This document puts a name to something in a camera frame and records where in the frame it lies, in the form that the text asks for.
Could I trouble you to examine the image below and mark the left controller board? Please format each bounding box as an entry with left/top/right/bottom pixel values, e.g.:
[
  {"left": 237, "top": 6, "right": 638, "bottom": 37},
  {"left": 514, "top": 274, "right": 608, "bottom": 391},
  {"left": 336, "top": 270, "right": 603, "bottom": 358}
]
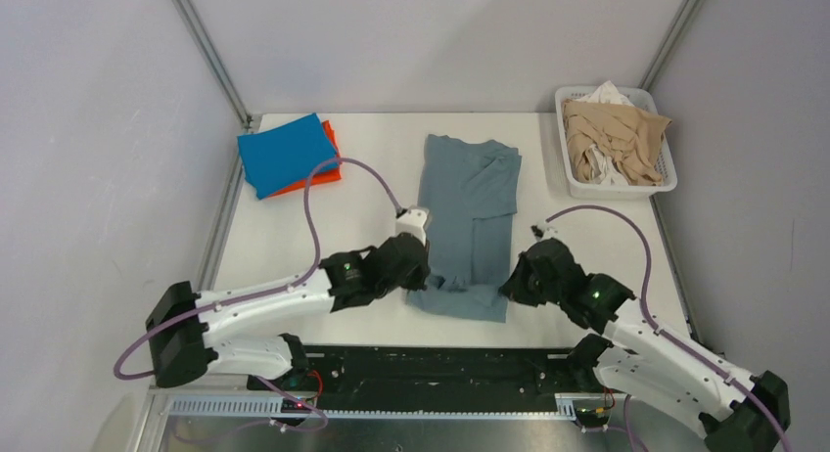
[{"left": 279, "top": 398, "right": 316, "bottom": 417}]

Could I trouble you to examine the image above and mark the beige t shirt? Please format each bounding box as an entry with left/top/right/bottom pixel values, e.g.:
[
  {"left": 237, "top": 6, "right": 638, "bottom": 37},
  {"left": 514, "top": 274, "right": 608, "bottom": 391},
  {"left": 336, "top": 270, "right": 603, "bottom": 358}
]
[{"left": 562, "top": 99, "right": 671, "bottom": 186}]

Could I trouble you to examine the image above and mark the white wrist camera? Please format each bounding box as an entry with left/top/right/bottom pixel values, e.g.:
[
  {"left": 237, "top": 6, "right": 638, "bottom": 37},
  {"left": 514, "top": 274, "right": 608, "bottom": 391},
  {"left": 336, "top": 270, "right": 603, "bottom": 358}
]
[
  {"left": 394, "top": 206, "right": 432, "bottom": 246},
  {"left": 530, "top": 222, "right": 558, "bottom": 242}
]

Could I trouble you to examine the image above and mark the folded blue t shirt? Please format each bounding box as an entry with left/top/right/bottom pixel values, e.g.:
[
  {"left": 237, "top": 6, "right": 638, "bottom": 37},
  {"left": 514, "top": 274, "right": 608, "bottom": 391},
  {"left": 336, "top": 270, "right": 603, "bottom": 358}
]
[{"left": 237, "top": 113, "right": 337, "bottom": 200}]

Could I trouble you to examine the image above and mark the aluminium frame rail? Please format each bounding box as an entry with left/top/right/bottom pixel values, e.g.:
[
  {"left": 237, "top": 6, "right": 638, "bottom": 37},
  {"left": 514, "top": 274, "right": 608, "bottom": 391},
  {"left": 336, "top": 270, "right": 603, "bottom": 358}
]
[{"left": 132, "top": 351, "right": 757, "bottom": 452}]

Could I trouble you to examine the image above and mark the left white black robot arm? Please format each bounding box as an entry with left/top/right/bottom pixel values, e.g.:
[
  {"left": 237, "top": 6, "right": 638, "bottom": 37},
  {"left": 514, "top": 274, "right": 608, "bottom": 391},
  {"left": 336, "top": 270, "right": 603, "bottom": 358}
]
[{"left": 146, "top": 233, "right": 429, "bottom": 389}]

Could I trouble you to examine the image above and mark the controller board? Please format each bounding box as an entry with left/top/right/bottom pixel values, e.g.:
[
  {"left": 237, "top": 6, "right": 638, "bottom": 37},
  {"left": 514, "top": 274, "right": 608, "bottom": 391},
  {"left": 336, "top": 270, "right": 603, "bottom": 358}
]
[
  {"left": 574, "top": 407, "right": 615, "bottom": 432},
  {"left": 279, "top": 398, "right": 316, "bottom": 417}
]

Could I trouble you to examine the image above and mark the folded orange t shirt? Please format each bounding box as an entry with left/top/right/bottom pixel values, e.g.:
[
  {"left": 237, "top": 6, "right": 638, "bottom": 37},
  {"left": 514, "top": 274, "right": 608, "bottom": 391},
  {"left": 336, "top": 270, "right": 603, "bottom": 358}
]
[{"left": 269, "top": 120, "right": 342, "bottom": 198}]

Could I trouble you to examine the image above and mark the grey-blue t shirt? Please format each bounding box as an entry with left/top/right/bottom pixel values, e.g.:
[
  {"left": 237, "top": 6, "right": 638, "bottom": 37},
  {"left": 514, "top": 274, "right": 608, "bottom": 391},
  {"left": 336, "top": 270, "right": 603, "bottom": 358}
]
[{"left": 405, "top": 135, "right": 522, "bottom": 323}]

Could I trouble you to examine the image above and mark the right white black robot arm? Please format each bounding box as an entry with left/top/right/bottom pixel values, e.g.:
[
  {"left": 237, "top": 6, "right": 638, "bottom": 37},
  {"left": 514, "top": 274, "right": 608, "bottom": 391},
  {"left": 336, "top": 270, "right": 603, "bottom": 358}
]
[{"left": 499, "top": 239, "right": 790, "bottom": 451}]

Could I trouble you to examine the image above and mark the white t shirt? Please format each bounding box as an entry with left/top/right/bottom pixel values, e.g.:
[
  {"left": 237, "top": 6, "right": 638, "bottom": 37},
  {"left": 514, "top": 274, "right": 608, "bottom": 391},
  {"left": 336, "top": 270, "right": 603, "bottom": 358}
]
[{"left": 576, "top": 80, "right": 633, "bottom": 186}]

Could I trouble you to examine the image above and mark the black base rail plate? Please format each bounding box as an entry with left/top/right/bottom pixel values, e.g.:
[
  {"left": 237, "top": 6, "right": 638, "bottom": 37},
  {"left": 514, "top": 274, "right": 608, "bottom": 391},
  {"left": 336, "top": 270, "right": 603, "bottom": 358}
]
[{"left": 181, "top": 332, "right": 705, "bottom": 415}]

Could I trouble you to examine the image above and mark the white plastic laundry basket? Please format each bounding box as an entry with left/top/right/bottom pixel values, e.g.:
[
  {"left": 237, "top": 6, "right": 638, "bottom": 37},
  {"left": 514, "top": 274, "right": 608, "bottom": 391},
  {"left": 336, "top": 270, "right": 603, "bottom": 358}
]
[{"left": 555, "top": 85, "right": 677, "bottom": 200}]

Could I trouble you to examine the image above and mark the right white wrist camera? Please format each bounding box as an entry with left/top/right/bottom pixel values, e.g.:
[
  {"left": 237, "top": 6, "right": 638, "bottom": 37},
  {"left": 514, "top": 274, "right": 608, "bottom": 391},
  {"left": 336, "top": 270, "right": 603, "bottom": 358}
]
[{"left": 530, "top": 222, "right": 558, "bottom": 242}]

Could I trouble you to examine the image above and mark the right controller board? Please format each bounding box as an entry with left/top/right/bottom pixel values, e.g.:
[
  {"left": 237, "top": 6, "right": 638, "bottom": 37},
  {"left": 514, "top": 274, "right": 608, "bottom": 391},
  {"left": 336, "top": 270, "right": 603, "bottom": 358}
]
[{"left": 574, "top": 407, "right": 615, "bottom": 432}]

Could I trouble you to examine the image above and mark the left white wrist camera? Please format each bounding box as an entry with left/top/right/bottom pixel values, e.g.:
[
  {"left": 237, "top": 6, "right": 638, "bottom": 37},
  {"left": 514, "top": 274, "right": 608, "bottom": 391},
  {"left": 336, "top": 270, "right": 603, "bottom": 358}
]
[{"left": 394, "top": 206, "right": 432, "bottom": 246}]

